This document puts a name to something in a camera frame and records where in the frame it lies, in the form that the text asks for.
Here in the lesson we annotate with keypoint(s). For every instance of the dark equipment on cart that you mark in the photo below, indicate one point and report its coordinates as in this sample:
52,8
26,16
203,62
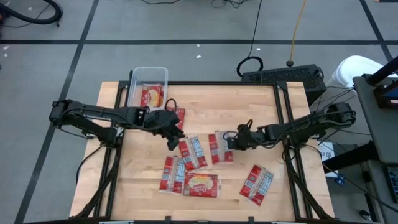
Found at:
385,93

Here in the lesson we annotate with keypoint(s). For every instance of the white paper sheet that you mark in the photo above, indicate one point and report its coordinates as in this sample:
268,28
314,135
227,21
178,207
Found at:
326,154

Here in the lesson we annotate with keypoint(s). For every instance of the clear plastic bin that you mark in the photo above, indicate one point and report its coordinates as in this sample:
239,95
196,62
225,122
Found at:
149,74

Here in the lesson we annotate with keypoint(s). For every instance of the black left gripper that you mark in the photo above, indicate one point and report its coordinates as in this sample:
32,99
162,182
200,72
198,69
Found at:
163,123

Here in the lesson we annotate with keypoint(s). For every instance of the grey cart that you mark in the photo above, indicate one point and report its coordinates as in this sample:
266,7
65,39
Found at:
382,133

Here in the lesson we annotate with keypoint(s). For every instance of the silver mounting bracket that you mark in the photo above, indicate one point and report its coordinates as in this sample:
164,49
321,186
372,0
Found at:
118,132

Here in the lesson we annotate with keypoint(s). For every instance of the silver frame bracket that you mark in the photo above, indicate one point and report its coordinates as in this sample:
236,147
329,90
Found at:
284,222
116,222

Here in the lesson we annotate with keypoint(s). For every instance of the white round bin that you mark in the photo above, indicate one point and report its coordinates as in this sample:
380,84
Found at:
354,68

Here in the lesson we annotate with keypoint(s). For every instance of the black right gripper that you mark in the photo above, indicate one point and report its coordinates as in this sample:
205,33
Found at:
250,137

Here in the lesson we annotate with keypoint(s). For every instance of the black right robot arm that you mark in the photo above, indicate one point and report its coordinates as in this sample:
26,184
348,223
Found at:
311,124

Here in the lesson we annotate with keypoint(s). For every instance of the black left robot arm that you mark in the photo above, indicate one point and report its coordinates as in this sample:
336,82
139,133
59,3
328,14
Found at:
93,113

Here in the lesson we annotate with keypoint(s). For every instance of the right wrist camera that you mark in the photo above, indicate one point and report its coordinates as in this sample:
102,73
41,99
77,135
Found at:
272,132

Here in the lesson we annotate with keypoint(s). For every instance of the small blue object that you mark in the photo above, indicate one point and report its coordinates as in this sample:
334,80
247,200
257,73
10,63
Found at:
340,180

